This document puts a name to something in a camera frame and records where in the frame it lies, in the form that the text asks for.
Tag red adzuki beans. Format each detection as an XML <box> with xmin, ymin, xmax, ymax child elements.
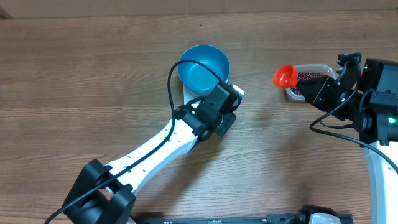
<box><xmin>290</xmin><ymin>72</ymin><xmax>324</xmax><ymax>95</ymax></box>

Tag clear plastic food container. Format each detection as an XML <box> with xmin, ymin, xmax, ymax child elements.
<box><xmin>285</xmin><ymin>64</ymin><xmax>336</xmax><ymax>103</ymax></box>

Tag white digital kitchen scale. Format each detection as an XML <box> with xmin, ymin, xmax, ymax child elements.
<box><xmin>183</xmin><ymin>85</ymin><xmax>200</xmax><ymax>108</ymax></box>

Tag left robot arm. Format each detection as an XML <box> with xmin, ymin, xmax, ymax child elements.
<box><xmin>62</xmin><ymin>82</ymin><xmax>244</xmax><ymax>224</ymax></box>

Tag teal plastic bowl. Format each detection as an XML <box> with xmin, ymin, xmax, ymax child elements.
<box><xmin>177</xmin><ymin>45</ymin><xmax>230</xmax><ymax>96</ymax></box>

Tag red measuring scoop blue handle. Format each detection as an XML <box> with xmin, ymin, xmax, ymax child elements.
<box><xmin>273</xmin><ymin>64</ymin><xmax>299</xmax><ymax>89</ymax></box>

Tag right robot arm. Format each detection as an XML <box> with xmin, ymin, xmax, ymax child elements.
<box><xmin>296</xmin><ymin>57</ymin><xmax>397</xmax><ymax>223</ymax></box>

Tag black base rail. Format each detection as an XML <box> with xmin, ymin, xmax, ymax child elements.
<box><xmin>128</xmin><ymin>205</ymin><xmax>354</xmax><ymax>224</ymax></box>

